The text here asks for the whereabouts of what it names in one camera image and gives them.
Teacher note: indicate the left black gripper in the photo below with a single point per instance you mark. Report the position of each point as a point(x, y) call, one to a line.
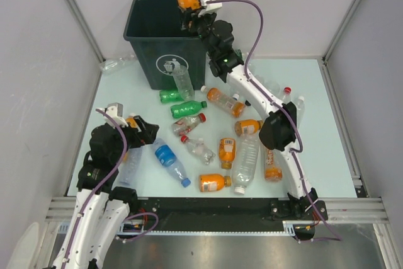
point(147, 133)

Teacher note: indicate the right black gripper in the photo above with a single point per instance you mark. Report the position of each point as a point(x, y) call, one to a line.
point(187, 16)

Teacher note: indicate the yellow navy milk tea bottle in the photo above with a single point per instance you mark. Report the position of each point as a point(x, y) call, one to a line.
point(131, 121)

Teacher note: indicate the orange juice bottle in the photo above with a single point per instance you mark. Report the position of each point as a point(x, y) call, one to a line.
point(247, 127)
point(213, 182)
point(189, 4)

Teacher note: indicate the clear bottle blue cap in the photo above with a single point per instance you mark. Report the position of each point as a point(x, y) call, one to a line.
point(130, 166)

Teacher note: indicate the red cap clear crushed bottle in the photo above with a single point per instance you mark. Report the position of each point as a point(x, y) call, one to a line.
point(198, 149)

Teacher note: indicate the orange juice bottle front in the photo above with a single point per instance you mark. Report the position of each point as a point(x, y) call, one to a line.
point(213, 182)

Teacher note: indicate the orange juice bottle barcode up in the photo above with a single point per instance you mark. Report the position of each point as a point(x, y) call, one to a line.
point(227, 152)

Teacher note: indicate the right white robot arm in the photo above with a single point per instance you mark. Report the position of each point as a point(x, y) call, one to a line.
point(279, 131)

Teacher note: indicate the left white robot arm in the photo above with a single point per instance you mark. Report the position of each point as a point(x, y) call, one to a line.
point(101, 207)

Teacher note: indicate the dark green plastic bin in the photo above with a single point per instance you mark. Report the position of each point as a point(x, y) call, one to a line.
point(154, 31)

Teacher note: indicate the green bottle near bin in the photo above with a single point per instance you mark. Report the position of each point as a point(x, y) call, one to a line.
point(169, 96)

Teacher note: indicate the blue label water bottle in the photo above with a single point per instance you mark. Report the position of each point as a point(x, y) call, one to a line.
point(170, 162)

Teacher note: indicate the green bottle with cap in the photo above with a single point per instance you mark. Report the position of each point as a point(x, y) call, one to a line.
point(187, 108)

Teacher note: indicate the green label clear bottle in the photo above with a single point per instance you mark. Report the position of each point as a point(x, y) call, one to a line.
point(239, 53)

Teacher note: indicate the crushed clear bottle far left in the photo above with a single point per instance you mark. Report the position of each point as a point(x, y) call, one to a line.
point(111, 65)

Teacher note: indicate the clear bottle white cap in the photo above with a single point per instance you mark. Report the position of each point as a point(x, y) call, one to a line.
point(236, 96)

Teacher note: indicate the orange tea bottle white cap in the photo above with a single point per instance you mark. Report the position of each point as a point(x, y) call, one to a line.
point(223, 101)

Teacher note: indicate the large clear bottle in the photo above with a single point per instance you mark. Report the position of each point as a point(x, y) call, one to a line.
point(244, 167)

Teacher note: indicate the clear cup silver base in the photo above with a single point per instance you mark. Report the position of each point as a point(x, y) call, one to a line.
point(272, 86)

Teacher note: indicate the red label water bottle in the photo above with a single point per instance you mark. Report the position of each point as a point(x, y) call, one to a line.
point(284, 96)

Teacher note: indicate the orange jasmine tea bottle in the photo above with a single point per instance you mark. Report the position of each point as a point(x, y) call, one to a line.
point(272, 170)

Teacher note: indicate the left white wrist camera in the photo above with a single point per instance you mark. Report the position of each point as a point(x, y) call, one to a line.
point(113, 114)

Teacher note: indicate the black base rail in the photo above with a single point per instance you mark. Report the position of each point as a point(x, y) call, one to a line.
point(224, 214)

